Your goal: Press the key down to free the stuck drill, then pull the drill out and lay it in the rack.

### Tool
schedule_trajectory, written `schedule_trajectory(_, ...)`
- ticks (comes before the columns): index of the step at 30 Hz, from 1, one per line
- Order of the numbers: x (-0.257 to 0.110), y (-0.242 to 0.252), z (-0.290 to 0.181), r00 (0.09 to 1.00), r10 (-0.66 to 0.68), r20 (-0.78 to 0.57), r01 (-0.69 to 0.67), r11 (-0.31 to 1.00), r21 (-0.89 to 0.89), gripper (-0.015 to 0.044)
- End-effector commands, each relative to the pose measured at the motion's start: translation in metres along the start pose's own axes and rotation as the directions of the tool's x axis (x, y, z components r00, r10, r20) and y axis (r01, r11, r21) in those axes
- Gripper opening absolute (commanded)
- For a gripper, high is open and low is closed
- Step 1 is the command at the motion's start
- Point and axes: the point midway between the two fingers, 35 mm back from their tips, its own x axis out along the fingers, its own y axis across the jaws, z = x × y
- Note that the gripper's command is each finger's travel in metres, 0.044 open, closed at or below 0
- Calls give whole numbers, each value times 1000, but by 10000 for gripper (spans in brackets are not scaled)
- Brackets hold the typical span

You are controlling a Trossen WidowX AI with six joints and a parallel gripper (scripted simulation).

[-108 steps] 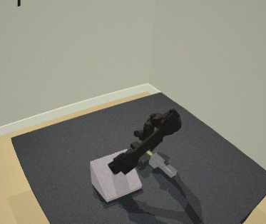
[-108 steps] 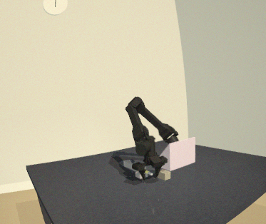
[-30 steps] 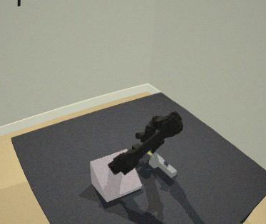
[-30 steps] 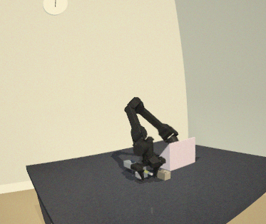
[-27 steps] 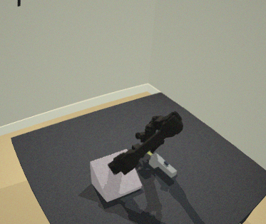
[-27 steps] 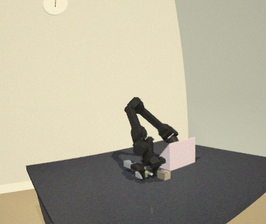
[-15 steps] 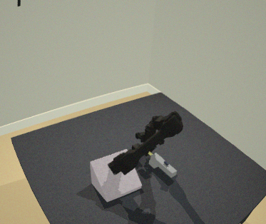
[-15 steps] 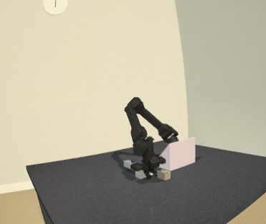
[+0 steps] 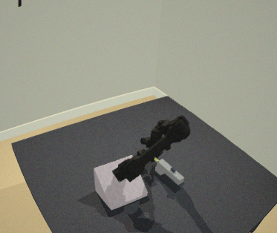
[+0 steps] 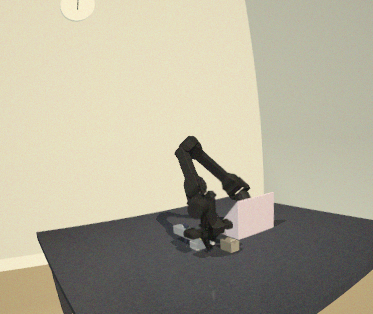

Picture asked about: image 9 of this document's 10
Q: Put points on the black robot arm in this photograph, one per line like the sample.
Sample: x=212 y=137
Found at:
x=174 y=131

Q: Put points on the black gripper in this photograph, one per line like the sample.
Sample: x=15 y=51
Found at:
x=140 y=152

